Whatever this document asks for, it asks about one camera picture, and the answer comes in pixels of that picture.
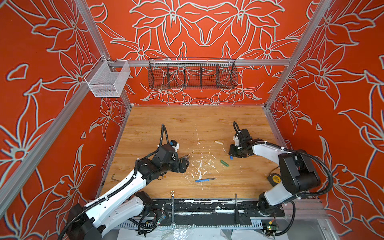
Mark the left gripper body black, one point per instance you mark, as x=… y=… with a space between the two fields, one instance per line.
x=174 y=164

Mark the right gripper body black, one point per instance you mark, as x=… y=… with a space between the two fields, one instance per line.
x=238 y=151

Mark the blue pen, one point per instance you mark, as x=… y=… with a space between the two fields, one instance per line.
x=204 y=180

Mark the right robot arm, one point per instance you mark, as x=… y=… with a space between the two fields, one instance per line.
x=297 y=171

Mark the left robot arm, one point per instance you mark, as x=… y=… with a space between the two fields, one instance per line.
x=127 y=199

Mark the green pen cap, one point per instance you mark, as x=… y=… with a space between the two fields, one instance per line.
x=224 y=163

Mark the yellow black tape measure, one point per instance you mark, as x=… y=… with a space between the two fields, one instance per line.
x=274 y=179

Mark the silver wrench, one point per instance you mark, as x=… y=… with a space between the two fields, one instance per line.
x=173 y=223

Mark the metal allen key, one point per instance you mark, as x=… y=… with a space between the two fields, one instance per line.
x=114 y=179

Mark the black clamp bar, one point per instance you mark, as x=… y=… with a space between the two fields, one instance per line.
x=237 y=214

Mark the clear plastic bin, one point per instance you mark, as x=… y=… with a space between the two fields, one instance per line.
x=107 y=79

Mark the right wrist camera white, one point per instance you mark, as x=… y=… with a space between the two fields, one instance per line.
x=238 y=139

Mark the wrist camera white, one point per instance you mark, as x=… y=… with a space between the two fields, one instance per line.
x=238 y=139
x=175 y=145

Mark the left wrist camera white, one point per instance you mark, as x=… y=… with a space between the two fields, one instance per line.
x=175 y=145

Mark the black mounting base plate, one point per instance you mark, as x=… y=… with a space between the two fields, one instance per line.
x=211 y=211

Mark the grey slotted cable duct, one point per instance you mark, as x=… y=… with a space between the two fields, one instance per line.
x=254 y=225

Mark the black wire basket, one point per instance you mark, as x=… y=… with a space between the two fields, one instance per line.
x=181 y=73

